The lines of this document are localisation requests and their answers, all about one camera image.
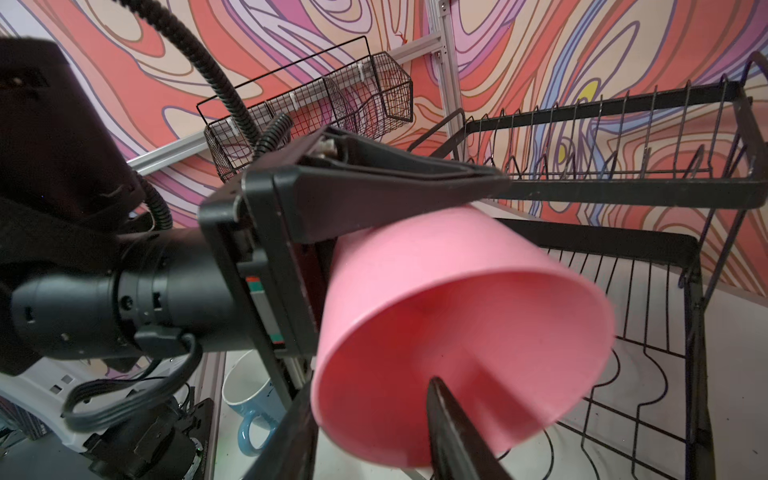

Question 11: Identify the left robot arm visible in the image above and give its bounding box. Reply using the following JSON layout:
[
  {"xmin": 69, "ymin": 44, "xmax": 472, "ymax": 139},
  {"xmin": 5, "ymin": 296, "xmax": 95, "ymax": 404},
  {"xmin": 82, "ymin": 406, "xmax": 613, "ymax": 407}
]
[{"xmin": 1, "ymin": 38, "xmax": 508, "ymax": 375}]

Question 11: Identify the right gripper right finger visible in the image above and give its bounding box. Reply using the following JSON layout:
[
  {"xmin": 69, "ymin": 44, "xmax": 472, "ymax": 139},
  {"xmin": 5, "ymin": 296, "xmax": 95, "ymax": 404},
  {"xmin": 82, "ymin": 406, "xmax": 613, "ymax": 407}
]
[{"xmin": 426, "ymin": 377, "xmax": 512, "ymax": 480}]

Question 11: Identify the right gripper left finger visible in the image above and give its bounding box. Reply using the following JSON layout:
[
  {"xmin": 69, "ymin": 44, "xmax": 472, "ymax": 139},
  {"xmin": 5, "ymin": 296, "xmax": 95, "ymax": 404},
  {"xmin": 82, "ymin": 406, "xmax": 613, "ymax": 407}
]
[{"xmin": 244, "ymin": 381, "xmax": 318, "ymax": 480}]

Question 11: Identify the left wall wire basket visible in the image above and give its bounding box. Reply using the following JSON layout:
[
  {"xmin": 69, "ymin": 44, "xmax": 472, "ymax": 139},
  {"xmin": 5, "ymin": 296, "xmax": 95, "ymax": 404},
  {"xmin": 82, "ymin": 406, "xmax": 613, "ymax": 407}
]
[{"xmin": 196, "ymin": 35, "xmax": 415, "ymax": 183}]

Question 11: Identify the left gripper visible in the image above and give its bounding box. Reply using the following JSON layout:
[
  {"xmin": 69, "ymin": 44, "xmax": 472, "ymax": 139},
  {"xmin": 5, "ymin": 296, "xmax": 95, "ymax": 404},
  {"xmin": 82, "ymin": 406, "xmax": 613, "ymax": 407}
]
[{"xmin": 199, "ymin": 127, "xmax": 508, "ymax": 376}]

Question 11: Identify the black wire dish rack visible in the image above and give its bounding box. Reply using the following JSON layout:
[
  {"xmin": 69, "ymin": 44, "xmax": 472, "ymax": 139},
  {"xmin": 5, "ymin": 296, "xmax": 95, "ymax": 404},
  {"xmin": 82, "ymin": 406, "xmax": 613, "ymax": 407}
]
[{"xmin": 421, "ymin": 51, "xmax": 767, "ymax": 479}]

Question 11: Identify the white mug blue handle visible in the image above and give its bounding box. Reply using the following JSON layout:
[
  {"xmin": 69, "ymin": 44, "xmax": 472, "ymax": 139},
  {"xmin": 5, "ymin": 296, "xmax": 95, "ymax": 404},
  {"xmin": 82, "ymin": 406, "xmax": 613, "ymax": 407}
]
[{"xmin": 222, "ymin": 350, "xmax": 286, "ymax": 457}]

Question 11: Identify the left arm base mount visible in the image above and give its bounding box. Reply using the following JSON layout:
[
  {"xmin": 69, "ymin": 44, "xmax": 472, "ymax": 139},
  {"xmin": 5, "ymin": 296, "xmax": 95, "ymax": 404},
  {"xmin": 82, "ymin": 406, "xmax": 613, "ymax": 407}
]
[{"xmin": 83, "ymin": 398, "xmax": 215, "ymax": 479}]

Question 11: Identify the pink plastic cup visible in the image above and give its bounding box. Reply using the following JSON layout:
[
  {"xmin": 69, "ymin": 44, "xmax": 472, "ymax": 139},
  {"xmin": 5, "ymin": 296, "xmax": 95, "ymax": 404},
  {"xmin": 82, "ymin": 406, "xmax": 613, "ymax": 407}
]
[{"xmin": 311, "ymin": 206, "xmax": 615, "ymax": 468}]

